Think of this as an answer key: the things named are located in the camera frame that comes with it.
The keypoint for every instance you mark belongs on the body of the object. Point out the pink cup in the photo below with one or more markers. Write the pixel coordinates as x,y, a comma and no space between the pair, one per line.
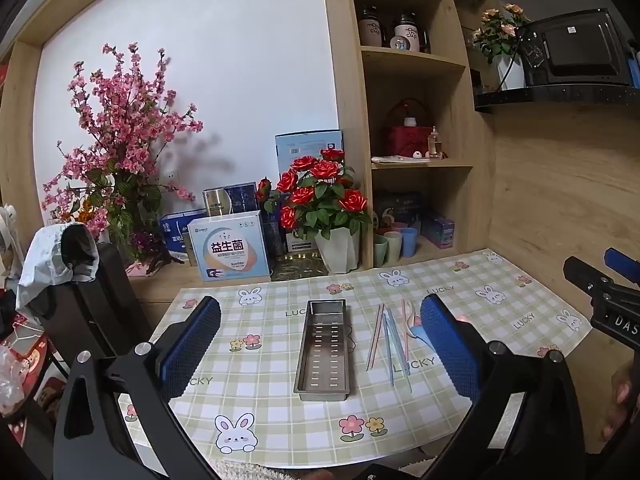
384,230

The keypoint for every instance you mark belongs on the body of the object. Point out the pink spoon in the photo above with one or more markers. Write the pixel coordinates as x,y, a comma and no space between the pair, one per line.
406,310

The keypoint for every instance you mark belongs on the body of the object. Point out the gold and navy box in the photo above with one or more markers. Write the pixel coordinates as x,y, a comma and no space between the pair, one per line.
235,199

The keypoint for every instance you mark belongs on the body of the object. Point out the small glass bottle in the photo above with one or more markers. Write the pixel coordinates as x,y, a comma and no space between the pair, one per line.
435,145

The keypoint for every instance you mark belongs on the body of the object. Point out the pink blossom flower arrangement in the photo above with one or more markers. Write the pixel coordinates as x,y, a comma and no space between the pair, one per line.
125,125

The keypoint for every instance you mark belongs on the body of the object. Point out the black speckled counter shelf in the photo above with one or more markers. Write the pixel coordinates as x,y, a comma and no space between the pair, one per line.
560,94

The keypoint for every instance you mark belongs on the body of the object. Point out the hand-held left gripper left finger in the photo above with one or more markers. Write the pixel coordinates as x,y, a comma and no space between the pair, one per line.
192,345

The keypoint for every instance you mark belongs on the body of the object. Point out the small purple box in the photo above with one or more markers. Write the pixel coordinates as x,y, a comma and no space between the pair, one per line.
439,231

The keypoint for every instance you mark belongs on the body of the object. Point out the white box with blue label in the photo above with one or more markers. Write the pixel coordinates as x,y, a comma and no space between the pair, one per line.
300,246

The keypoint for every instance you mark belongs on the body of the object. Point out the flat paper booklet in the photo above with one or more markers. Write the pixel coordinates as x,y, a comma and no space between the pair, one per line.
400,159

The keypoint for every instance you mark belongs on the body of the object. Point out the red roses in white pot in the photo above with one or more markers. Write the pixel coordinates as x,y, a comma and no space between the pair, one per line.
335,250

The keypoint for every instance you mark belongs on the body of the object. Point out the tall light blue box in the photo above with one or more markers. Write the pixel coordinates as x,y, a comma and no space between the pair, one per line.
300,145

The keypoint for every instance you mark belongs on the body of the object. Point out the grey white cloth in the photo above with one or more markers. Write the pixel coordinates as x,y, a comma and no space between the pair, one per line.
42,260

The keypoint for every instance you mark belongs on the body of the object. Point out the small snow globe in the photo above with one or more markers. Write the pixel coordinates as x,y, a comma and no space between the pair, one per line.
398,45

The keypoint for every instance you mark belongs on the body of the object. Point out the wooden shelf unit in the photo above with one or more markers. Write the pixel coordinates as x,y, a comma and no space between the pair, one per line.
350,85

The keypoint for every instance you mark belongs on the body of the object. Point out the black microwave oven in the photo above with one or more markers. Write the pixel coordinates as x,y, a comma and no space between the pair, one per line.
575,45

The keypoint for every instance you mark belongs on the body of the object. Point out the white wall socket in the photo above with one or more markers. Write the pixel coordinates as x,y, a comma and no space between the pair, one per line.
173,175

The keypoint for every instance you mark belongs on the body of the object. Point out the perforated steel utensil tray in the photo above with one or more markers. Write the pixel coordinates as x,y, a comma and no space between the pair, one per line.
324,350

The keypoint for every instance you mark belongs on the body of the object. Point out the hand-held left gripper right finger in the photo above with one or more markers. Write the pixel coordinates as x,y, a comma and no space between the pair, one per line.
447,345

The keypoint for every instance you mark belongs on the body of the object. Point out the light blue probiotics box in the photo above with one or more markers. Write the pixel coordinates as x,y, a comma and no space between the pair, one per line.
230,250

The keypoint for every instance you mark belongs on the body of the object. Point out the red gift basket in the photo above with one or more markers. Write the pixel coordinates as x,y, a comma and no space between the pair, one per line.
406,140

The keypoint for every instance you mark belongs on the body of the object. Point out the beige cup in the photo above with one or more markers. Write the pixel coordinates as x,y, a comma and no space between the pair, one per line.
394,247

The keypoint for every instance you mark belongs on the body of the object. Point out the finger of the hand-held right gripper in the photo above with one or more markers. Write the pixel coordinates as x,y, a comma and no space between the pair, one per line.
582,274
622,260

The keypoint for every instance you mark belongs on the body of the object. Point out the dark blue slim box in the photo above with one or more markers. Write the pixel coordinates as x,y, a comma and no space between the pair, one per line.
272,237

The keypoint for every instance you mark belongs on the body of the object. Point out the red patterned bag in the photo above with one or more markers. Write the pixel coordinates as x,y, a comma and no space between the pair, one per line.
30,360

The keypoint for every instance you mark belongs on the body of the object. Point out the dark printed box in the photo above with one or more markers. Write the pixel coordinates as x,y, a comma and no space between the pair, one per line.
397,207

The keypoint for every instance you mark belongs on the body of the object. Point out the black chair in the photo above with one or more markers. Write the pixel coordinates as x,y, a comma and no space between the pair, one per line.
100,305

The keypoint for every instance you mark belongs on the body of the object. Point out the dark pink chopstick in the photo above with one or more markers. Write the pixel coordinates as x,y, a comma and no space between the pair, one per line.
376,336

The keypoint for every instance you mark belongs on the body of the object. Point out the blue and white carton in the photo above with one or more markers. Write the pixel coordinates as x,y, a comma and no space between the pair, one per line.
175,235

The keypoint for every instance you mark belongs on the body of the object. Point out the pink roses in white vase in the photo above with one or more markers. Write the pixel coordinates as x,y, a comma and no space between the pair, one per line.
500,35

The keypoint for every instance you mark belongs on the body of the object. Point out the person's right hand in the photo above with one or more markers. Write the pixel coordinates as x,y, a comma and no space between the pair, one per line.
622,400

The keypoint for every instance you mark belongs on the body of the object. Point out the blue spoon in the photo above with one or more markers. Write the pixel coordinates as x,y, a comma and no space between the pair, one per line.
424,338

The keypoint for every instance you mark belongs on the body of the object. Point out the checkered bunny print tablecloth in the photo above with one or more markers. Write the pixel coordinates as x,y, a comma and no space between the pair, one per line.
260,320

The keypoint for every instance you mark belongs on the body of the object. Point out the beige spoon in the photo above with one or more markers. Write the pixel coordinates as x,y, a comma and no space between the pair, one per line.
414,316

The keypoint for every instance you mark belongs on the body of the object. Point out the blue cup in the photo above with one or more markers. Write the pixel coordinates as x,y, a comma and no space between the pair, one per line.
409,244

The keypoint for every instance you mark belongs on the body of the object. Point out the gold patterned flat tin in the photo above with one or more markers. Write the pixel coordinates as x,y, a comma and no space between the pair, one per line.
297,266

